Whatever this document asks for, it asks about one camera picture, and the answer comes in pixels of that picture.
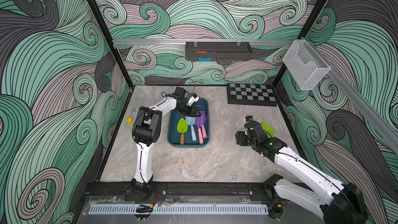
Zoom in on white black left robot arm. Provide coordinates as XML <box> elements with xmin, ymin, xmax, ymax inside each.
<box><xmin>131</xmin><ymin>87</ymin><xmax>200</xmax><ymax>197</ymax></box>

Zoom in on green shovel brown handle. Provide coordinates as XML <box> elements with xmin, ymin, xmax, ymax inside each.
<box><xmin>177</xmin><ymin>118</ymin><xmax>188</xmax><ymax>145</ymax></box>

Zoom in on aluminium rail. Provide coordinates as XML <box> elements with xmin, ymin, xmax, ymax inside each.
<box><xmin>113</xmin><ymin>38</ymin><xmax>294</xmax><ymax>46</ymax></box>
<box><xmin>301</xmin><ymin>37</ymin><xmax>398</xmax><ymax>153</ymax></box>

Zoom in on dark teal storage box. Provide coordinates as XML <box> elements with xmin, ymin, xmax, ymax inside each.
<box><xmin>167</xmin><ymin>99</ymin><xmax>210</xmax><ymax>148</ymax></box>

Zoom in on purple shovel pink handle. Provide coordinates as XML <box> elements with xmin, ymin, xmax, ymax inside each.
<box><xmin>195</xmin><ymin>111</ymin><xmax>206</xmax><ymax>144</ymax></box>
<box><xmin>200</xmin><ymin>111</ymin><xmax>207</xmax><ymax>139</ymax></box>

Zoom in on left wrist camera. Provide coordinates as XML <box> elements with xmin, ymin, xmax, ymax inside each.
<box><xmin>187</xmin><ymin>93</ymin><xmax>200</xmax><ymax>106</ymax></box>

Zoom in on light blue shovel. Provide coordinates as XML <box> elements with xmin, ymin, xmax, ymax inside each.
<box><xmin>185</xmin><ymin>117</ymin><xmax>197</xmax><ymax>142</ymax></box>

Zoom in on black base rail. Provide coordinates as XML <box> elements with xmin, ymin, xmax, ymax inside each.
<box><xmin>83</xmin><ymin>182</ymin><xmax>287</xmax><ymax>203</ymax></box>

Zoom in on clear acrylic wall holder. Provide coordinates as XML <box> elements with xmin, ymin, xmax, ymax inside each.
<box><xmin>283</xmin><ymin>39</ymin><xmax>331</xmax><ymax>90</ymax></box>

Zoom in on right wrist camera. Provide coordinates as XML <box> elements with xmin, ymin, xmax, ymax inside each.
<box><xmin>245</xmin><ymin>116</ymin><xmax>254</xmax><ymax>123</ymax></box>

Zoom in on black wall shelf tray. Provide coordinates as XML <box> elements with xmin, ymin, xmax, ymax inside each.
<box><xmin>185</xmin><ymin>42</ymin><xmax>252</xmax><ymax>63</ymax></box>

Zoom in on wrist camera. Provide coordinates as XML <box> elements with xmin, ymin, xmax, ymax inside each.
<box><xmin>245</xmin><ymin>116</ymin><xmax>254</xmax><ymax>123</ymax></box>
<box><xmin>187</xmin><ymin>93</ymin><xmax>200</xmax><ymax>106</ymax></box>

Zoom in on white perforated strip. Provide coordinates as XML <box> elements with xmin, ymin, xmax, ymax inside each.
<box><xmin>88</xmin><ymin>203</ymin><xmax>268</xmax><ymax>215</ymax></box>

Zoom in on black white chessboard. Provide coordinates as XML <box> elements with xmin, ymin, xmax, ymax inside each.
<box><xmin>227</xmin><ymin>84</ymin><xmax>277</xmax><ymax>107</ymax></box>

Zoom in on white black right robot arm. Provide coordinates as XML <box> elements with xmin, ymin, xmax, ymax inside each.
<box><xmin>235</xmin><ymin>116</ymin><xmax>369</xmax><ymax>224</ymax></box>

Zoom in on aluminium back rail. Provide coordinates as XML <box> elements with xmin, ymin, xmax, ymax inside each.
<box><xmin>113</xmin><ymin>38</ymin><xmax>294</xmax><ymax>46</ymax></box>

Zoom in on aluminium right rail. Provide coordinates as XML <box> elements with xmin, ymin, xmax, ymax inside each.
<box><xmin>301</xmin><ymin>37</ymin><xmax>398</xmax><ymax>153</ymax></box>

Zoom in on green shovel yellow handle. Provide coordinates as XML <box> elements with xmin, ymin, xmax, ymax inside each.
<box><xmin>261</xmin><ymin>121</ymin><xmax>275</xmax><ymax>138</ymax></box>

